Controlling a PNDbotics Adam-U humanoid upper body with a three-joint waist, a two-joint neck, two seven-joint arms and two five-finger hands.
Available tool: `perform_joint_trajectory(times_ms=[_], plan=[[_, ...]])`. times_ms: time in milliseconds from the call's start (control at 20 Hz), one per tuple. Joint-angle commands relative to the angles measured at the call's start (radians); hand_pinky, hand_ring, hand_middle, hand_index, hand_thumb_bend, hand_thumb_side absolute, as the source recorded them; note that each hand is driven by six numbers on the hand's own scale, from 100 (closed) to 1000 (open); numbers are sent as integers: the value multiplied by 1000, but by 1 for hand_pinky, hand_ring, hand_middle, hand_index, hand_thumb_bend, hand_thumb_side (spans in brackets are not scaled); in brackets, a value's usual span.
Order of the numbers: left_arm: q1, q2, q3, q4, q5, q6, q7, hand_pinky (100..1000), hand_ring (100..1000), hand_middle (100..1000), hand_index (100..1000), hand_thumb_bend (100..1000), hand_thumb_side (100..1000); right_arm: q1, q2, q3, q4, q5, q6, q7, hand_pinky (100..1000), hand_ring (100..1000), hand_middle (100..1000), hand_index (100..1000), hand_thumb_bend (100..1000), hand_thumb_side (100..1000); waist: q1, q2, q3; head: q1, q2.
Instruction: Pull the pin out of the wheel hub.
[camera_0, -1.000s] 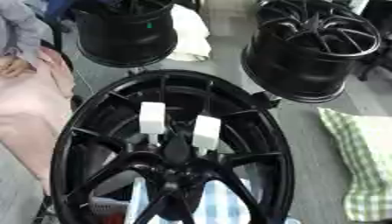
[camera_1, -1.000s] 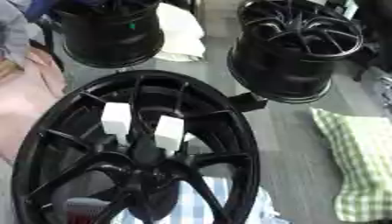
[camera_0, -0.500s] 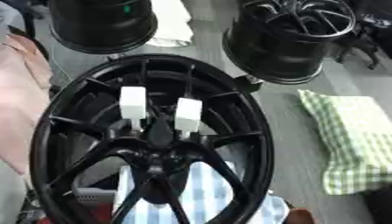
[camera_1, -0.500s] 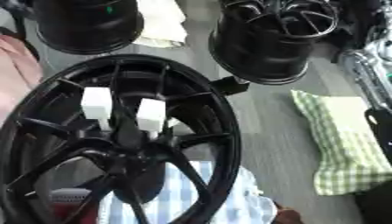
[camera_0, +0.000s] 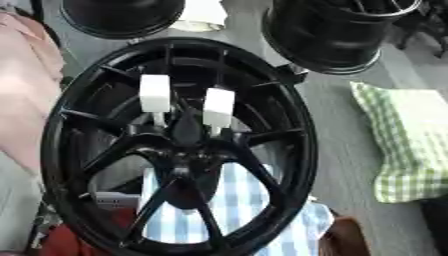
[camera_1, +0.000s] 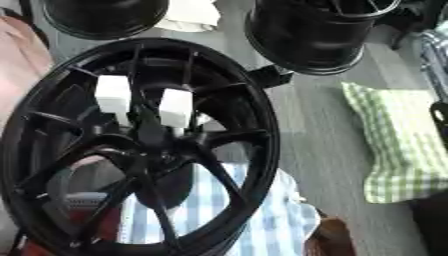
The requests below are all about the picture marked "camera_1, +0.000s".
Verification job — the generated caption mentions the white cloth bundle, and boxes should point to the white cloth bundle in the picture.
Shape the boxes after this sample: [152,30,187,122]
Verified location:
[154,0,224,34]

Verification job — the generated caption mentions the white pin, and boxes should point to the white pin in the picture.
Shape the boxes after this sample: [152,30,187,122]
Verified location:
[92,74,135,129]
[157,87,196,134]

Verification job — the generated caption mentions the black spoked wheel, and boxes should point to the black spoked wheel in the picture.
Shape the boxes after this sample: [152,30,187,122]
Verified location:
[0,37,282,256]

